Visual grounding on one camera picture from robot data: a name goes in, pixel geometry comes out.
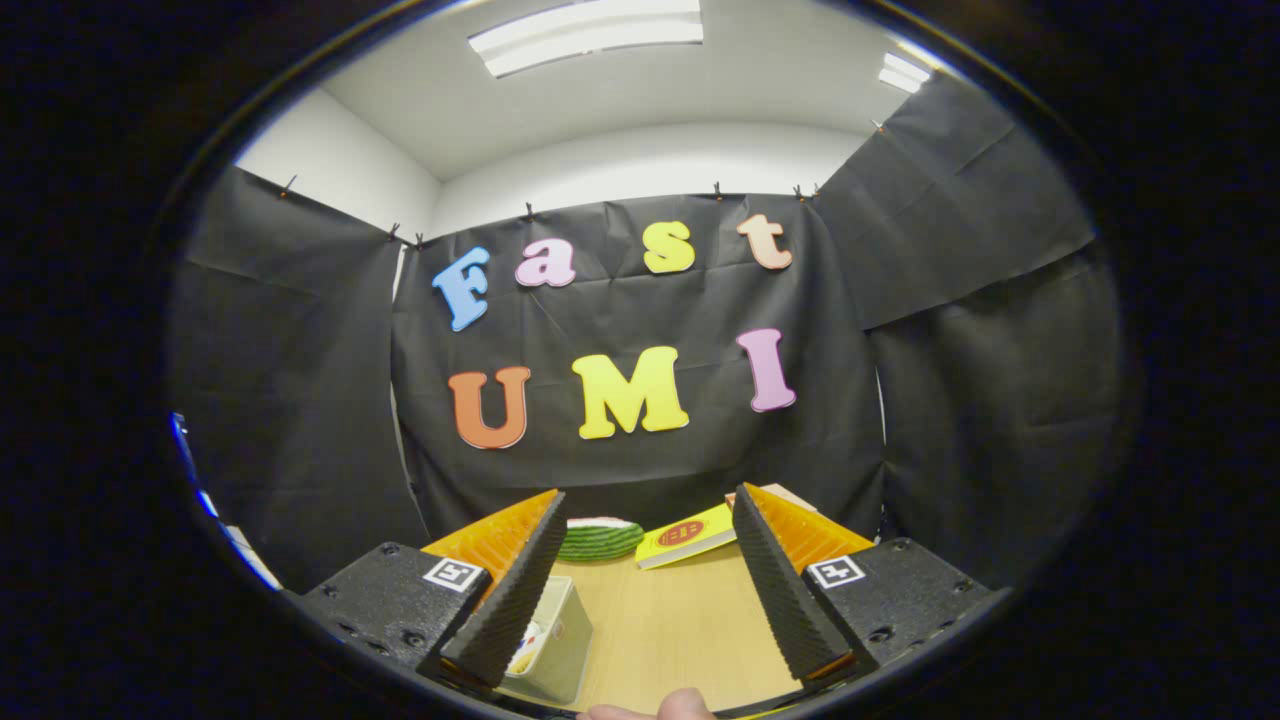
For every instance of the ceiling light panel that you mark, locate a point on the ceiling light panel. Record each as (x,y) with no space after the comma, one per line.
(585,35)
(903,73)

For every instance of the green fabric storage box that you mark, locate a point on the green fabric storage box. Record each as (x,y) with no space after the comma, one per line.
(565,650)

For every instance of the thick tan cover book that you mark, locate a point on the thick tan cover book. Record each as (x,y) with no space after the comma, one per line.
(790,497)

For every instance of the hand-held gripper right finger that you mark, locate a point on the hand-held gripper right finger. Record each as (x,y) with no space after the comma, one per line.
(780,580)

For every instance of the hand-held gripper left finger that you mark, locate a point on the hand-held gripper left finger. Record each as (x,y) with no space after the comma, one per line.
(512,590)

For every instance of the yellow book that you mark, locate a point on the yellow book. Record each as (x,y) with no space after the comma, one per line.
(685,535)

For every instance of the watermelon slice plush cushion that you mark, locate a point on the watermelon slice plush cushion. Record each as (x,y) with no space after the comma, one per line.
(600,540)

